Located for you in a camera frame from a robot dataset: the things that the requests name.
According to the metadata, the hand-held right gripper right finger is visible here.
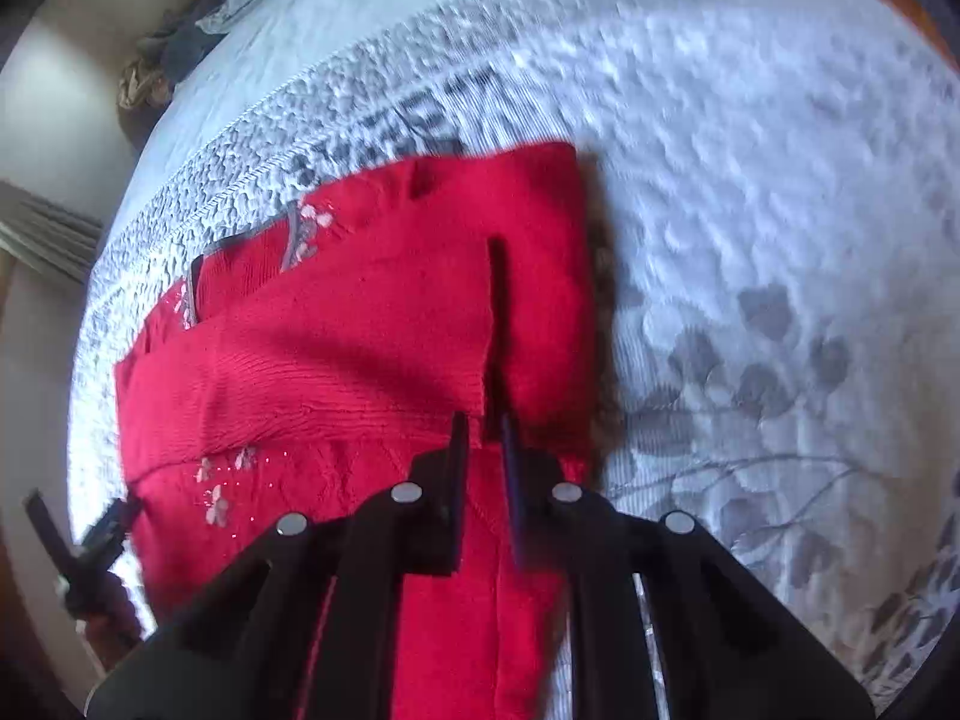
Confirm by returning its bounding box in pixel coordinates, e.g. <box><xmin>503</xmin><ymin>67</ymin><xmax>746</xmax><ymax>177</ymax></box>
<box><xmin>499</xmin><ymin>412</ymin><xmax>876</xmax><ymax>720</ymax></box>

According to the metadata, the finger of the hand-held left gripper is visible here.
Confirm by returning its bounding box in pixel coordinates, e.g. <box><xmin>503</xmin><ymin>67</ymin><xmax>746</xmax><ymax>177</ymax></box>
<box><xmin>75</xmin><ymin>496</ymin><xmax>145</xmax><ymax>572</ymax></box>
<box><xmin>24</xmin><ymin>490</ymin><xmax>80</xmax><ymax>578</ymax></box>

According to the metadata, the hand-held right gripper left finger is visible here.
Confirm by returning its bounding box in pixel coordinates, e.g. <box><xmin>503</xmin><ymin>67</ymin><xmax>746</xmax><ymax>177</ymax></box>
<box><xmin>86</xmin><ymin>411</ymin><xmax>472</xmax><ymax>720</ymax></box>

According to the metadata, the red knit sweater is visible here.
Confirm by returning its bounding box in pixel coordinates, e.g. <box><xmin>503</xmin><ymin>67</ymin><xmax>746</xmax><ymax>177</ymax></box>
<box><xmin>112</xmin><ymin>141</ymin><xmax>620</xmax><ymax>720</ymax></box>

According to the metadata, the grey striped panel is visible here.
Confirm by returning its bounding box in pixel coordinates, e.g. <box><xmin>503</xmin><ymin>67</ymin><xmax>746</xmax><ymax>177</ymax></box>
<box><xmin>0</xmin><ymin>178</ymin><xmax>104</xmax><ymax>287</ymax></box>

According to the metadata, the white quilted leaf-print mattress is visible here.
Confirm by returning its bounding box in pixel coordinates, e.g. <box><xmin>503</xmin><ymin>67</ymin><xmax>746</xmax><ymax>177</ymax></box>
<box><xmin>66</xmin><ymin>0</ymin><xmax>960</xmax><ymax>720</ymax></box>

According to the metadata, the tan woven item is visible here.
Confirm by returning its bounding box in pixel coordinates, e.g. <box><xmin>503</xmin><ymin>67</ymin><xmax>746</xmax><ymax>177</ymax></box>
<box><xmin>118</xmin><ymin>58</ymin><xmax>178</xmax><ymax>112</ymax></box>

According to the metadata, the blue grey cloth pile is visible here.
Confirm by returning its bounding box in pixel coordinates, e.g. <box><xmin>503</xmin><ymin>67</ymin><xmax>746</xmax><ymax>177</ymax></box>
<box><xmin>139</xmin><ymin>0</ymin><xmax>252</xmax><ymax>87</ymax></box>

